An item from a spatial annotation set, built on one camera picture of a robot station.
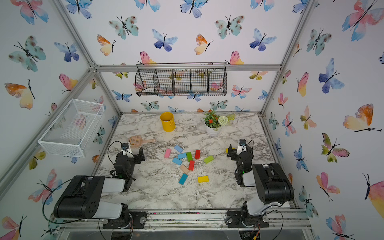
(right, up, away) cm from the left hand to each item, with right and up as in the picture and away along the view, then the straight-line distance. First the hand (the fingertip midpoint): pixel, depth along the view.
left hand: (135, 147), depth 91 cm
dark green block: (+32, -6, +6) cm, 34 cm away
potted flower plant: (+47, +15, +5) cm, 50 cm away
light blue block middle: (+27, -6, +6) cm, 29 cm away
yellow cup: (+18, +16, +11) cm, 26 cm away
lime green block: (+44, -8, +3) cm, 45 cm away
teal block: (+29, -18, -3) cm, 34 cm away
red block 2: (+34, -11, +2) cm, 36 cm away
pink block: (+18, -5, +8) cm, 20 cm away
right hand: (+64, +2, +1) cm, 64 cm away
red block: (+38, -5, +7) cm, 39 cm away
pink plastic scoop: (-3, +2, +11) cm, 12 cm away
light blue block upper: (+25, -2, +10) cm, 27 cm away
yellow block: (+41, -18, -4) cm, 45 cm away
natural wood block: (+30, -13, 0) cm, 33 cm away
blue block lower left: (+25, -9, +4) cm, 27 cm away
